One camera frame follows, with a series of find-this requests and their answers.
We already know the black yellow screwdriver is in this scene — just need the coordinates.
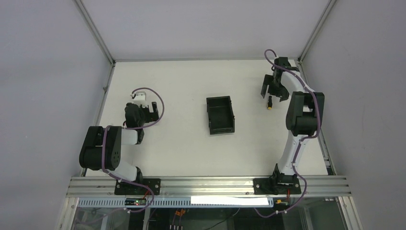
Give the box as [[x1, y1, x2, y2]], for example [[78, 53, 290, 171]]
[[267, 96, 273, 110]]

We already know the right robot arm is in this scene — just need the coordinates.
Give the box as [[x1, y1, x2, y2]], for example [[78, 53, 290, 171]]
[[260, 57, 325, 186]]

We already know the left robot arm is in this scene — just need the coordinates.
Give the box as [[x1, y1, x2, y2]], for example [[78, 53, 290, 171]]
[[79, 102, 159, 184]]

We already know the black plastic bin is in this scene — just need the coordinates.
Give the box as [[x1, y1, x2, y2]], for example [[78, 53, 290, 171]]
[[206, 96, 235, 135]]

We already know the small circuit board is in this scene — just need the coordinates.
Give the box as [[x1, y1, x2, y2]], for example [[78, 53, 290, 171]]
[[124, 198, 147, 206]]

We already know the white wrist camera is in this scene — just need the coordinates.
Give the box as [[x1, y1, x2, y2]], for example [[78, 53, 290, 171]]
[[131, 91, 148, 108]]

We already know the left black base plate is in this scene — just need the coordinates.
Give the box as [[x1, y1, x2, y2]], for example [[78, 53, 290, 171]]
[[114, 178, 161, 196]]

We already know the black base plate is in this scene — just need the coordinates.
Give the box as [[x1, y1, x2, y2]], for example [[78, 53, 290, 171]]
[[114, 178, 161, 196], [253, 178, 302, 195]]

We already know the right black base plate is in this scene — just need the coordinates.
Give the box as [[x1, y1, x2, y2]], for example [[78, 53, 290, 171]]
[[253, 178, 302, 195]]

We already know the white cable duct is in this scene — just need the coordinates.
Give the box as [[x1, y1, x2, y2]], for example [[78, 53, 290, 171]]
[[78, 196, 274, 208]]

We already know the aluminium frame rail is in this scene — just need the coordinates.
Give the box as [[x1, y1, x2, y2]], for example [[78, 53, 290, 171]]
[[66, 175, 352, 198]]

